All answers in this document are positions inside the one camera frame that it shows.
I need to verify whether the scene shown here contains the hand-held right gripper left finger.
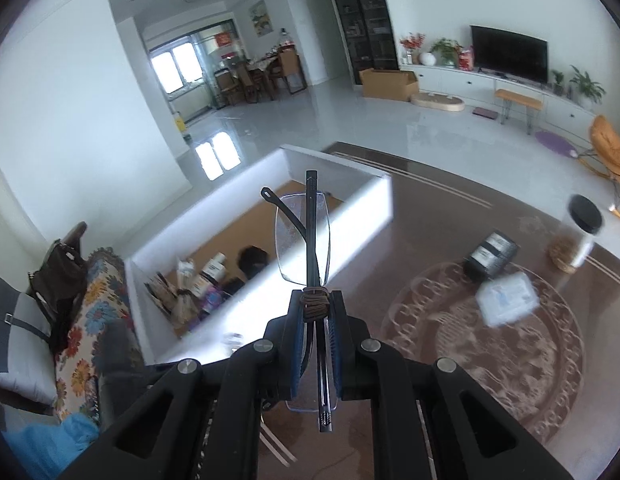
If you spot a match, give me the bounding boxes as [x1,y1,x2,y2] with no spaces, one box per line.
[55,290,315,480]

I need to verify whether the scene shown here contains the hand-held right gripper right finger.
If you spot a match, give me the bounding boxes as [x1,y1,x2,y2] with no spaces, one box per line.
[326,292,575,480]

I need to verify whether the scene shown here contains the brown hair tie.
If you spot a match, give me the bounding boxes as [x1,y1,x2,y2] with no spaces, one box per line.
[300,286,333,322]

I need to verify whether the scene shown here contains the black fluffy cloth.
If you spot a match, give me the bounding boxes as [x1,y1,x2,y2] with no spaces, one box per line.
[222,245,271,296]

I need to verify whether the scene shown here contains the rimless eyeglasses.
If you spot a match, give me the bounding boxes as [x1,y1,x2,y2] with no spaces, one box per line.
[261,170,338,433]

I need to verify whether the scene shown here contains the brown bottle with white cap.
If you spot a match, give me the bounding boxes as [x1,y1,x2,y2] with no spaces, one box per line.
[192,252,228,301]

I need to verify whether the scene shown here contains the clear bag of wooden sticks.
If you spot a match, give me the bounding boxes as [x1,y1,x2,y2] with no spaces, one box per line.
[145,257,201,333]

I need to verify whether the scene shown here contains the large white storage box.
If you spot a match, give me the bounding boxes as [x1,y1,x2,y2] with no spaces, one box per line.
[124,143,393,367]

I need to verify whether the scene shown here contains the grey seat cushion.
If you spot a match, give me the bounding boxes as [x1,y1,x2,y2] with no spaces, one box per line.
[97,320,147,431]

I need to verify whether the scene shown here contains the clear pack of wipes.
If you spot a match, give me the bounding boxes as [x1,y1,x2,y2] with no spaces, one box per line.
[476,271,540,328]

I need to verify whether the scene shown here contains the small black box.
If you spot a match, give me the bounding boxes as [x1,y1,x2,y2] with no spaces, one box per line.
[462,230,520,281]

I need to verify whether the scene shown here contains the floral blanket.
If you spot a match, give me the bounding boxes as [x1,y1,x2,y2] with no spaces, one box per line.
[52,247,146,423]

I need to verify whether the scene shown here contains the black handbag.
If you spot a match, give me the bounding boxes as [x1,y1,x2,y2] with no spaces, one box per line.
[5,237,91,356]

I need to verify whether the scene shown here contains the blue cloth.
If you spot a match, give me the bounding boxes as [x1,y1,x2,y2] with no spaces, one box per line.
[5,412,101,480]

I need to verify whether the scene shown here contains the oval tan cat scratcher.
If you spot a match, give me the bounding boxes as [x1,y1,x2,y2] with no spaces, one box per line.
[411,91,466,113]

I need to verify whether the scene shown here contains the cardboard box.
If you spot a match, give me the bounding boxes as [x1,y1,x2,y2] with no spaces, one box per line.
[359,67,421,101]

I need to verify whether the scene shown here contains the wooden dining chair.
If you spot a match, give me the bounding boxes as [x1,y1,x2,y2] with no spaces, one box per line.
[277,49,308,96]
[215,67,247,108]

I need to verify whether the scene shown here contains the grey and white pillow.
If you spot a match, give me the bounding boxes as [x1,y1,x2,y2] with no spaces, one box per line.
[0,275,58,406]

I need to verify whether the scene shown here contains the clear jar with black lid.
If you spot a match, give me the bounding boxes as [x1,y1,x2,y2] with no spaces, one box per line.
[548,195,604,275]

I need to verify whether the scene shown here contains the dining table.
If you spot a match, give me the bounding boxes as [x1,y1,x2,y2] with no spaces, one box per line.
[230,55,291,101]

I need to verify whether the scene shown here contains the white television cabinet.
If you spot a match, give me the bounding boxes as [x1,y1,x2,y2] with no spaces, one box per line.
[400,62,613,133]

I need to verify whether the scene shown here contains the round purple mat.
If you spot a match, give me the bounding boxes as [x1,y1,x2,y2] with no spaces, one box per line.
[534,130,576,157]

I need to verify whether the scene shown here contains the wooden bench with metal legs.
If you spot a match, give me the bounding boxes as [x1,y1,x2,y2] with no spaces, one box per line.
[494,88,544,135]

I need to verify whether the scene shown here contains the white door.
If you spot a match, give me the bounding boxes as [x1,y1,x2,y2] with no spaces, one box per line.
[302,0,351,86]

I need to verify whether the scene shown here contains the red flowers in vase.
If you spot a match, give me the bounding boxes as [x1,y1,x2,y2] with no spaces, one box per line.
[400,33,427,65]

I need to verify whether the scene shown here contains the bushy green potted plant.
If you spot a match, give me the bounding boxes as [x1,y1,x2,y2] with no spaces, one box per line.
[430,37,463,67]

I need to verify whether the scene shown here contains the framed painting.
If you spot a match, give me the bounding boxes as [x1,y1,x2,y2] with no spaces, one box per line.
[249,0,273,37]

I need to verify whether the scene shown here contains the black display cabinet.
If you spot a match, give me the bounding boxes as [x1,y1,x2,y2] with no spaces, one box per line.
[322,0,401,86]

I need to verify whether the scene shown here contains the orange lounge chair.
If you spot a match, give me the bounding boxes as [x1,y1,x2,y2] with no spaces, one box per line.
[578,114,620,221]

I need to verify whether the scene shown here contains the black television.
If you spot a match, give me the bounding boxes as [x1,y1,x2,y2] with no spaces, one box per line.
[470,25,549,84]

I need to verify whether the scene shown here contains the large leafy potted plant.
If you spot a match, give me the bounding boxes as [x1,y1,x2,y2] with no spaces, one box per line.
[567,65,606,106]

